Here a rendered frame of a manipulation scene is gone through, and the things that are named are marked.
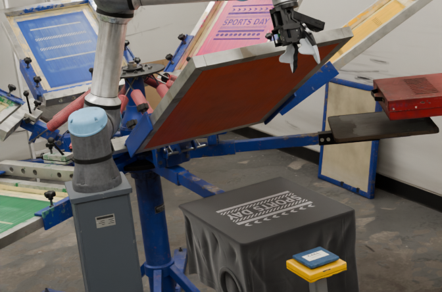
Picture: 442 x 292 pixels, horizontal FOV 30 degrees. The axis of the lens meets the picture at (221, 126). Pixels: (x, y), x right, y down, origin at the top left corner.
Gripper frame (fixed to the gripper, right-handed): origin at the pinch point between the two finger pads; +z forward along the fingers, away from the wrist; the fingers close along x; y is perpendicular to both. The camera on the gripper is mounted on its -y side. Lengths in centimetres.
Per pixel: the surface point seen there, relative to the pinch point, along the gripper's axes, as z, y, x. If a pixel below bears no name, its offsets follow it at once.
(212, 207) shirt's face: 37, 14, -62
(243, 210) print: 41, 7, -52
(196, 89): -3.3, 22.0, -32.8
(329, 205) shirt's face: 45, -18, -36
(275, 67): -4.6, -5.3, -28.0
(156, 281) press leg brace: 73, 6, -166
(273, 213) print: 43, 1, -42
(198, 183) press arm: 30, 2, -99
